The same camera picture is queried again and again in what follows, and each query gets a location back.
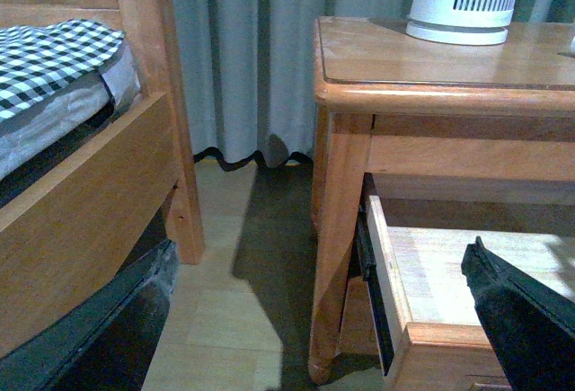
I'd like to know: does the grey pleated curtain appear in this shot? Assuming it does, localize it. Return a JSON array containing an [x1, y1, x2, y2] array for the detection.
[[166, 0, 575, 172]]

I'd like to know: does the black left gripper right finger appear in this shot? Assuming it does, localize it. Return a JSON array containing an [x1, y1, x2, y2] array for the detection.
[[461, 237, 574, 390]]

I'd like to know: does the black white checkered cloth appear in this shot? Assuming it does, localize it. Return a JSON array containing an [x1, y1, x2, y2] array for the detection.
[[1, 19, 126, 121]]

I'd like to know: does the wooden top drawer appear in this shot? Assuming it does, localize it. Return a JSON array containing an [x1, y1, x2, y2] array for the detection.
[[342, 193, 574, 390]]

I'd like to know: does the wooden bed frame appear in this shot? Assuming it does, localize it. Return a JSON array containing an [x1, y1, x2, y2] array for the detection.
[[1, 0, 205, 353]]

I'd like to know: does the white cylindrical air purifier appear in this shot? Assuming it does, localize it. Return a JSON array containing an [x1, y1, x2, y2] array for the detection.
[[406, 0, 516, 46]]

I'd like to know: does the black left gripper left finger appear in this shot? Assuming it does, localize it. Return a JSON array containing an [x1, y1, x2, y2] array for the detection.
[[1, 239, 179, 390]]

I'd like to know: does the wooden nightstand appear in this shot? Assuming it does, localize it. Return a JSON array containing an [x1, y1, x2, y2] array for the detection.
[[308, 17, 574, 385]]

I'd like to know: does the grey mattress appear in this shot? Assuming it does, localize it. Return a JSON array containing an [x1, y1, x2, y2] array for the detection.
[[1, 42, 140, 178]]

